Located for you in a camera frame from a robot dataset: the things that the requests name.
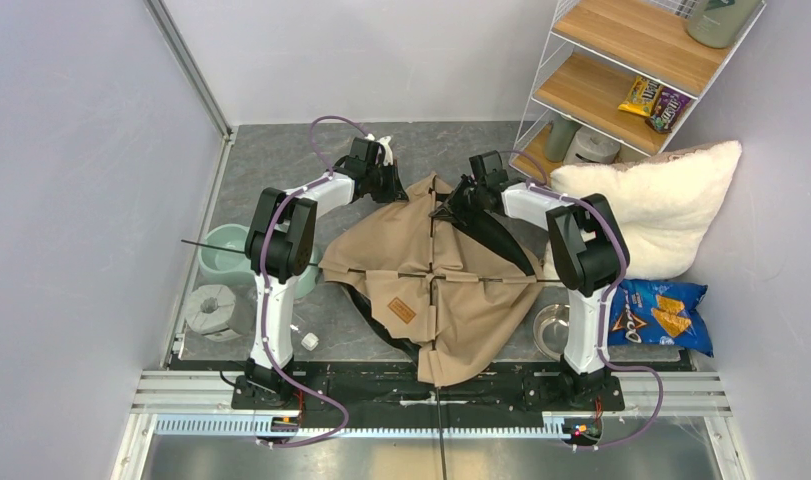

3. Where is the long black tent pole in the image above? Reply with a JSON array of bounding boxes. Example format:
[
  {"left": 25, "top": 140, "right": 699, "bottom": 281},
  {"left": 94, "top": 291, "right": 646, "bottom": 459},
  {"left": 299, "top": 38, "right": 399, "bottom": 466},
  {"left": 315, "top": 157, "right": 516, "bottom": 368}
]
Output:
[{"left": 428, "top": 188, "right": 449, "bottom": 480}]

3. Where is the tan fabric pet tent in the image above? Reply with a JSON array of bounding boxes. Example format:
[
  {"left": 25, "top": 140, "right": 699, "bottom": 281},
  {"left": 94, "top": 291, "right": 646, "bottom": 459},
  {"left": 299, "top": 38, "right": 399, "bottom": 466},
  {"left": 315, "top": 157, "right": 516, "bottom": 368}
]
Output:
[{"left": 320, "top": 173, "right": 545, "bottom": 387}]

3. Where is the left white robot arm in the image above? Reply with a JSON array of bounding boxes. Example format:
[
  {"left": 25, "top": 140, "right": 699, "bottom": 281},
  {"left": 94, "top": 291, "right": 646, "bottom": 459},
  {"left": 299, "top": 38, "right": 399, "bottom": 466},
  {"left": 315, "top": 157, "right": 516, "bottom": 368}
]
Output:
[{"left": 242, "top": 134, "right": 407, "bottom": 409}]

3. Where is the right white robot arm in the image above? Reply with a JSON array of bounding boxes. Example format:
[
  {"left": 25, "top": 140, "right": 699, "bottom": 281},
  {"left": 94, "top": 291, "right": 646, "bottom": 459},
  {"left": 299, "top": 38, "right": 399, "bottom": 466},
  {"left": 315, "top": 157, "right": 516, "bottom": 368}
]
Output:
[{"left": 431, "top": 151, "right": 630, "bottom": 409}]

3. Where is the mint green pet bowl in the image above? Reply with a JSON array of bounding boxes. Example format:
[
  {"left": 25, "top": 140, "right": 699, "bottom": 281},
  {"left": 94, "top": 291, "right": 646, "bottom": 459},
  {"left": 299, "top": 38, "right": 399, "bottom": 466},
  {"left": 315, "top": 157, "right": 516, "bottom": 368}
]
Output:
[{"left": 197, "top": 223, "right": 323, "bottom": 301}]

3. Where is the green cylinder bottle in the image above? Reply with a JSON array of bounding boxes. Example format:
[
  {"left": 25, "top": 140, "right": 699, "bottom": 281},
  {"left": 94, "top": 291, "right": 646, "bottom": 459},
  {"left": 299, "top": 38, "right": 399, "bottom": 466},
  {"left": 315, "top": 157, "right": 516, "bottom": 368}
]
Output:
[{"left": 543, "top": 114, "right": 581, "bottom": 163}]

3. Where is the white toilet paper roll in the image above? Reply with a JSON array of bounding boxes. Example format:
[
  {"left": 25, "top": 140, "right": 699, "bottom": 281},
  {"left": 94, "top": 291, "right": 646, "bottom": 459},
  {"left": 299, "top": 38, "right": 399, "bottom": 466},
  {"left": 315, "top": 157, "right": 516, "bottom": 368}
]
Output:
[{"left": 563, "top": 126, "right": 621, "bottom": 165}]

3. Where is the stainless steel bowl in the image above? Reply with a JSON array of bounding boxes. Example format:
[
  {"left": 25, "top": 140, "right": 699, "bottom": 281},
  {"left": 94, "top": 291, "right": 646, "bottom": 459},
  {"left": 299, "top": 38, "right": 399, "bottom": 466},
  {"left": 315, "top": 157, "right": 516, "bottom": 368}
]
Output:
[{"left": 533, "top": 304, "right": 570, "bottom": 362}]

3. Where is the white fluffy pillow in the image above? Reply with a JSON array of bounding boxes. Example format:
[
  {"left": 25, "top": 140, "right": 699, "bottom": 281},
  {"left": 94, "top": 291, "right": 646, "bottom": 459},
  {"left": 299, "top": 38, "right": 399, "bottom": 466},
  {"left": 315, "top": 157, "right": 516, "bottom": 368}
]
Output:
[{"left": 551, "top": 140, "right": 742, "bottom": 280}]

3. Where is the yellow M&M's bag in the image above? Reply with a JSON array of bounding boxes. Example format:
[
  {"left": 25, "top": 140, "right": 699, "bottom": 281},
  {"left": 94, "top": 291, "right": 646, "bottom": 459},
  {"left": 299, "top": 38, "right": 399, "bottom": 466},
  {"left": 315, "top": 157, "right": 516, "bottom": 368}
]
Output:
[{"left": 618, "top": 75, "right": 663, "bottom": 118}]

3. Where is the clear plastic bottle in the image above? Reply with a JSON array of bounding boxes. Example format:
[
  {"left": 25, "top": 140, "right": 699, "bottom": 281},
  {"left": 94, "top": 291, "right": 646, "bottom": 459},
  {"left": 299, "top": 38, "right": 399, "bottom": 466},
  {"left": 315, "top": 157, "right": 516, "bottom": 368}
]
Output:
[{"left": 245, "top": 287, "right": 320, "bottom": 351}]

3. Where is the blue Doritos chip bag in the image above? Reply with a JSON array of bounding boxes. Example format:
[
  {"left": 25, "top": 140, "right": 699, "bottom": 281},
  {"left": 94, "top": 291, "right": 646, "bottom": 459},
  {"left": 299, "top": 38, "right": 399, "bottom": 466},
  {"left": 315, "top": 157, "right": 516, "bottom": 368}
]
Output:
[{"left": 608, "top": 279, "right": 714, "bottom": 357}]

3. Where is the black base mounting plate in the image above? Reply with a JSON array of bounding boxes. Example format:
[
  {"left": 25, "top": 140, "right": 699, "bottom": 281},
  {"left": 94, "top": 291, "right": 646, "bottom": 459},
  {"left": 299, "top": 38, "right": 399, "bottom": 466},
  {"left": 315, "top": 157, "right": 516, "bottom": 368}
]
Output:
[{"left": 231, "top": 361, "right": 626, "bottom": 429}]

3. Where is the grey-green jar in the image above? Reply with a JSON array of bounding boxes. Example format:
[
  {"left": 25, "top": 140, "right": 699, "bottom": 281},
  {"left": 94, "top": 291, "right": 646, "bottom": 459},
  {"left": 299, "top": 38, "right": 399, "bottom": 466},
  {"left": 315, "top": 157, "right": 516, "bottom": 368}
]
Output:
[{"left": 686, "top": 0, "right": 762, "bottom": 49}]

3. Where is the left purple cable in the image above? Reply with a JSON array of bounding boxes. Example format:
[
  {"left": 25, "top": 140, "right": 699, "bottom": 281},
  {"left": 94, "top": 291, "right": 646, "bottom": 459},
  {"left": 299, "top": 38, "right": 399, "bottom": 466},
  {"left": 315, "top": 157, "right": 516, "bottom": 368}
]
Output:
[{"left": 255, "top": 114, "right": 386, "bottom": 450}]

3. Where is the purple cable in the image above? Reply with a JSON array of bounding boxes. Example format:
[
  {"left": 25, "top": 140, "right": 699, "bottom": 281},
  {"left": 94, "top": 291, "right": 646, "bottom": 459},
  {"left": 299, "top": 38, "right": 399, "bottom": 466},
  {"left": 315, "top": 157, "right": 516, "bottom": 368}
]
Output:
[
  {"left": 504, "top": 148, "right": 665, "bottom": 453},
  {"left": 255, "top": 114, "right": 386, "bottom": 450}
]

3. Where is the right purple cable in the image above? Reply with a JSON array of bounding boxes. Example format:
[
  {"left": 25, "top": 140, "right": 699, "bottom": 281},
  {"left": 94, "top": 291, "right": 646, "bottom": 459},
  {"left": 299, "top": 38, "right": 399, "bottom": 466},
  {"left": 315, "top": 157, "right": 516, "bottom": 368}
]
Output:
[{"left": 504, "top": 148, "right": 665, "bottom": 453}]

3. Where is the white wire wooden shelf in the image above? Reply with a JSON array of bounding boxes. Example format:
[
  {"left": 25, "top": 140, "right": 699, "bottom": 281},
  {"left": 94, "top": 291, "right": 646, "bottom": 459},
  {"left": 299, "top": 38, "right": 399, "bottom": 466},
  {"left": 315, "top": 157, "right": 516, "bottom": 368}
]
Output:
[{"left": 510, "top": 1, "right": 766, "bottom": 175}]

